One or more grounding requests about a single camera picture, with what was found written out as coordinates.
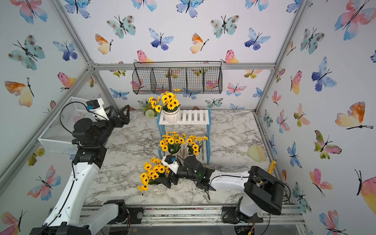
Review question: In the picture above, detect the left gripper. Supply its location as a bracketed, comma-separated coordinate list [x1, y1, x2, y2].
[95, 105, 129, 147]

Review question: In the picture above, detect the sunflower pot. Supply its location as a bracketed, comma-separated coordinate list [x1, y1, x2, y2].
[146, 91, 181, 124]
[138, 157, 170, 192]
[159, 132, 187, 159]
[186, 135, 209, 164]

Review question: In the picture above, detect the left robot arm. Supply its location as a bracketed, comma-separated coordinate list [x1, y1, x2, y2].
[30, 100, 131, 235]

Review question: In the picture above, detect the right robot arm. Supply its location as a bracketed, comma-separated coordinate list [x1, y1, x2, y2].
[152, 155, 285, 224]

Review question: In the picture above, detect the mixed flower pot behind shelf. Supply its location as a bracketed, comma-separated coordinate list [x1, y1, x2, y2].
[138, 99, 159, 126]

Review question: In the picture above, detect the blue white wooden shelf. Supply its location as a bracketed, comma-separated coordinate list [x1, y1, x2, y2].
[156, 109, 212, 164]

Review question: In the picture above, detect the green hand brush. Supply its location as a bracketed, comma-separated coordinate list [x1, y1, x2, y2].
[248, 146, 267, 162]

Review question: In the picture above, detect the yellow toy shovel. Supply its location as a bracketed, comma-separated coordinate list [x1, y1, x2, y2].
[268, 160, 277, 174]

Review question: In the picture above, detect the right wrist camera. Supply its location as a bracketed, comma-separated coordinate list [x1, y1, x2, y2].
[162, 155, 180, 174]

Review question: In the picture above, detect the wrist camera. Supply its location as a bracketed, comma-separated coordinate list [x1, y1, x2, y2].
[86, 98, 109, 121]
[162, 155, 180, 174]

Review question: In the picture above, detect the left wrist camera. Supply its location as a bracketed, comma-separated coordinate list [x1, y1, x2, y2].
[86, 98, 109, 121]

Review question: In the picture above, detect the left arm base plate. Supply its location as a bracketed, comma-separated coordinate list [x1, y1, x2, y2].
[102, 206, 145, 225]

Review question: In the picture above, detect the white mesh wall basket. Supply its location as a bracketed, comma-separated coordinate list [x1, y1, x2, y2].
[38, 97, 95, 154]

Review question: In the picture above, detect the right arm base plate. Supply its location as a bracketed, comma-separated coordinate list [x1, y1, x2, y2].
[221, 206, 263, 224]

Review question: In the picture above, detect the black wire wall basket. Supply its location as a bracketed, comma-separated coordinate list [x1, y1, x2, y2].
[131, 61, 223, 95]

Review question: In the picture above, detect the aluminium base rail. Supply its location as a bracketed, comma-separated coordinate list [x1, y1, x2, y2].
[79, 204, 306, 227]

